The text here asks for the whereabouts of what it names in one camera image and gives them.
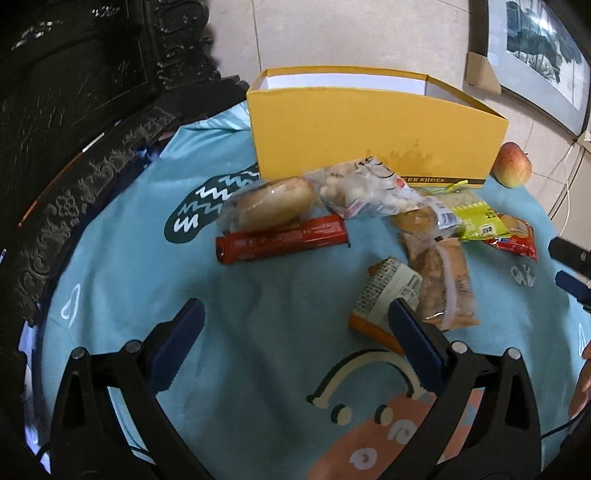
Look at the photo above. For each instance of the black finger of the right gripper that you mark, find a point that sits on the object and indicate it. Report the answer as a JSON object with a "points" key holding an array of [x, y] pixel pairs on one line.
{"points": [[571, 256]]}

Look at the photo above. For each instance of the yellow cardboard shoe box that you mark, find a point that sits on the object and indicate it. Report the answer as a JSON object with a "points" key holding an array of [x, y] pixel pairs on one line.
{"points": [[425, 130]]}

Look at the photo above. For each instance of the red orange snack packet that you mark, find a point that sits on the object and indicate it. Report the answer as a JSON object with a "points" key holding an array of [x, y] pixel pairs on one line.
{"points": [[520, 239]]}

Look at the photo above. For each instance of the yellow-green snack packet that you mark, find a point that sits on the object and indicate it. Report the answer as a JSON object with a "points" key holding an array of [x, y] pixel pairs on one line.
{"points": [[478, 220]]}

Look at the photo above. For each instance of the dark carved wooden furniture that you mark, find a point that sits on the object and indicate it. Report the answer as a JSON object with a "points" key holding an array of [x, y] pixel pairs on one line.
{"points": [[82, 84]]}

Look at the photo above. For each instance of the bag of white steamed buns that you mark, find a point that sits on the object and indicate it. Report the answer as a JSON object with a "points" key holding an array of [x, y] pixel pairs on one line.
{"points": [[363, 188]]}

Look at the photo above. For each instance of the person's right hand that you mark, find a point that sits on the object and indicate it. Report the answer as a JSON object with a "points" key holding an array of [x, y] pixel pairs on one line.
{"points": [[581, 395]]}

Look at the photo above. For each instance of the orange packet with white label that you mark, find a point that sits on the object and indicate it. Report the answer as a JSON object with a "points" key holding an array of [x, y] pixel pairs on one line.
{"points": [[389, 280]]}

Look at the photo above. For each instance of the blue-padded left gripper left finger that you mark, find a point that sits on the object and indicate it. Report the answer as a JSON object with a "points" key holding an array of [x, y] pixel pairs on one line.
{"points": [[173, 341]]}

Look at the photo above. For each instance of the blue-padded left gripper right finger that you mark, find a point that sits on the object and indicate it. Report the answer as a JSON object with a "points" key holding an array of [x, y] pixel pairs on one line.
{"points": [[422, 344]]}

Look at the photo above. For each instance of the round bread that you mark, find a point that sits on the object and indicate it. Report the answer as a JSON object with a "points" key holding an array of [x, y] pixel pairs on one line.
{"points": [[264, 205]]}

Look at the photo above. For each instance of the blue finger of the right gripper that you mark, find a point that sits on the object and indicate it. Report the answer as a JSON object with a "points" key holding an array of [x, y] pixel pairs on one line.
{"points": [[574, 287]]}

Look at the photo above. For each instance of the brown pastry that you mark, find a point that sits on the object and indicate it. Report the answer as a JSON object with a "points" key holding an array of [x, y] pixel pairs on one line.
{"points": [[446, 299]]}

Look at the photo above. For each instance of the cardboard frame corner protector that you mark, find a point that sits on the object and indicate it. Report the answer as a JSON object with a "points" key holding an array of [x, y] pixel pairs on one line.
{"points": [[480, 74]]}

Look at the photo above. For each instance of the red long biscuit pack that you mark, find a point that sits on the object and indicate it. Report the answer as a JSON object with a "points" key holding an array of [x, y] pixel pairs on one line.
{"points": [[298, 237]]}

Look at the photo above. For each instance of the red apple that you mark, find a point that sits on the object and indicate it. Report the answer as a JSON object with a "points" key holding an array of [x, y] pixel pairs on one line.
{"points": [[512, 167]]}

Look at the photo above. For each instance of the framed lotus painting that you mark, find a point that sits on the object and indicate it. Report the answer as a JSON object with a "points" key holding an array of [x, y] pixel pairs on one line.
{"points": [[535, 58]]}

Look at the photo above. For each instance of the small cakes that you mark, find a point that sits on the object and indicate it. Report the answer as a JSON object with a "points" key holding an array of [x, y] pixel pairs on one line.
{"points": [[424, 227]]}

